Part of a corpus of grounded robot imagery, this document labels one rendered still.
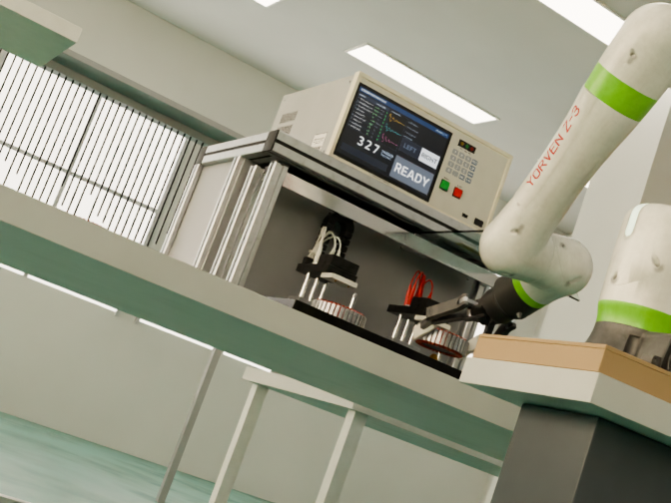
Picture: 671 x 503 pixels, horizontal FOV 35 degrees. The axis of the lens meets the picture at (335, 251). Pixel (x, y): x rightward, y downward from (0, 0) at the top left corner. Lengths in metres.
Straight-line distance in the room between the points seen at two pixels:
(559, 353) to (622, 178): 5.17
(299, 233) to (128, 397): 6.43
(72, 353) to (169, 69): 2.38
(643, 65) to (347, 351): 0.67
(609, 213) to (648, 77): 4.72
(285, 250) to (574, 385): 1.10
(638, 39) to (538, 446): 0.68
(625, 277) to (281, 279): 1.00
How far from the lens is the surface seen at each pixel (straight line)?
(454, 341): 2.20
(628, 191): 6.48
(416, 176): 2.37
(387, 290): 2.47
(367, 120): 2.32
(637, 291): 1.53
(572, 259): 1.97
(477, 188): 2.46
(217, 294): 1.74
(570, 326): 6.37
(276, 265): 2.34
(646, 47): 1.80
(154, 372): 8.76
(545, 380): 1.43
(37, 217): 1.66
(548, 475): 1.48
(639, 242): 1.55
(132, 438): 8.78
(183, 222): 2.52
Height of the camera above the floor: 0.55
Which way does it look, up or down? 10 degrees up
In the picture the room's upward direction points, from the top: 20 degrees clockwise
